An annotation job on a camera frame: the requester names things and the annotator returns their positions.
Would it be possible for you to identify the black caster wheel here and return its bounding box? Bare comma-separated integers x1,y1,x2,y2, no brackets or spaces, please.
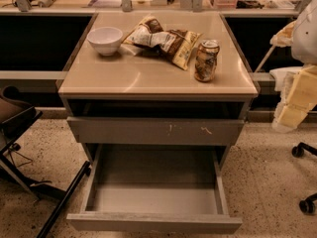
291,143,317,158
299,193,317,214

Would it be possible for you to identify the open grey lower drawer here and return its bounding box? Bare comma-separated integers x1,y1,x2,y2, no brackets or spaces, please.
67,145,242,234

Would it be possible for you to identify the white bowl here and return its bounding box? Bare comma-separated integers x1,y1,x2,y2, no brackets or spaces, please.
87,27,123,56

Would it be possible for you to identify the black caster wheel upper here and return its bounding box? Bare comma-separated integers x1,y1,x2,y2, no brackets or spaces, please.
291,143,317,158

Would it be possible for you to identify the orange soda can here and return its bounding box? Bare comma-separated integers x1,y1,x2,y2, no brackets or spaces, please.
194,39,220,82

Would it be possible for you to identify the brown chip bag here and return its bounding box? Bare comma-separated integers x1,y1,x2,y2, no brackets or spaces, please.
123,15,201,70

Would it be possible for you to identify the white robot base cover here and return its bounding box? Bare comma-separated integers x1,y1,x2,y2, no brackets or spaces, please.
269,66,301,92

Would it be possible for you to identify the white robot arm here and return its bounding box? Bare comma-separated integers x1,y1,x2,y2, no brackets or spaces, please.
270,0,317,133

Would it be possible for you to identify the grey rod with tip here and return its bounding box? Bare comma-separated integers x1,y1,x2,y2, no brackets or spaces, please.
254,46,275,72

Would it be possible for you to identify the closed grey upper drawer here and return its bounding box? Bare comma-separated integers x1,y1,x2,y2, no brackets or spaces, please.
67,117,244,146

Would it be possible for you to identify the black caster wheel lower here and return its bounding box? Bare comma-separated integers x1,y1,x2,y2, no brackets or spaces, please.
299,193,317,214

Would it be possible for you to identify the black chair at left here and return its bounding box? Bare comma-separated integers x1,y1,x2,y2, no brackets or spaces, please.
0,85,92,238

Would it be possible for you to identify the grey drawer cabinet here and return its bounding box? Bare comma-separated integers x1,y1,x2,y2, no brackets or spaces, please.
58,11,258,162

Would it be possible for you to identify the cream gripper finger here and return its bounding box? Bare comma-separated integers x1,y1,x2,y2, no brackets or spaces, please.
271,64,317,133
269,21,295,48

